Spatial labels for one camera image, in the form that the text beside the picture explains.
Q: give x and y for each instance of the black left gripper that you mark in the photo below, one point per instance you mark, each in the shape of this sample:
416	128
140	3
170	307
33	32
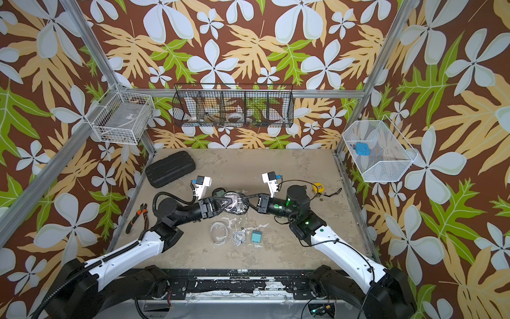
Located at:
206	206

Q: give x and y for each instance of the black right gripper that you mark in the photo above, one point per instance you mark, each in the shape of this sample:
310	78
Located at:
264	205

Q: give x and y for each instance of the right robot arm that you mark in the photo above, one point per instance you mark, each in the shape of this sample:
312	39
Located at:
376	291

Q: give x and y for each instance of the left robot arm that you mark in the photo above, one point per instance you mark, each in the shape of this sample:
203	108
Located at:
83	290

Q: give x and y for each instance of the teal charger plug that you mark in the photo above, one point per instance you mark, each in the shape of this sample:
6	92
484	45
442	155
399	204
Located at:
256	237

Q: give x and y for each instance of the black ribbed hard case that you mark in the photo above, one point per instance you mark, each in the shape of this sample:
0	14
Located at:
169	169

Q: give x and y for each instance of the yellow tape measure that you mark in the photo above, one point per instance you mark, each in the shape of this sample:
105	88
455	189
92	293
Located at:
318	188

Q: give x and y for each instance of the blue object in basket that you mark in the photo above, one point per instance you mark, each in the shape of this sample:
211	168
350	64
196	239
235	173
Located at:
362	149

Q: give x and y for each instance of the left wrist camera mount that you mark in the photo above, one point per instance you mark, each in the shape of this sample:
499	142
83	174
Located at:
200	186

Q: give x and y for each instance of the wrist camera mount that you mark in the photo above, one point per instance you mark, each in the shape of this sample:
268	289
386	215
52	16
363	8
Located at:
272	180
200	186

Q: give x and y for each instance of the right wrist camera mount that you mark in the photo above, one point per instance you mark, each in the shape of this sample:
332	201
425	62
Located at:
272	180

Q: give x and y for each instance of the orange handled pliers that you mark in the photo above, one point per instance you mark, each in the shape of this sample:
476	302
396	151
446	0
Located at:
142	212

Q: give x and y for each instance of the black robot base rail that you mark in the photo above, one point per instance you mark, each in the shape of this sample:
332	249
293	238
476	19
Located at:
247	285

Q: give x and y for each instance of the black wire basket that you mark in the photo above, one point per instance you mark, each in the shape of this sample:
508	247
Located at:
216	105

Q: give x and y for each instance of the white wire basket left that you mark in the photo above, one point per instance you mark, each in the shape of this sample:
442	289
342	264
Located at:
121	116

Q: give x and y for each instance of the white wire basket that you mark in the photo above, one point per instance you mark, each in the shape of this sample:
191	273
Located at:
121	116
391	153

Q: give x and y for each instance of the white wire basket right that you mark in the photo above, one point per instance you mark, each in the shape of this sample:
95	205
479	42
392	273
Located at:
391	153

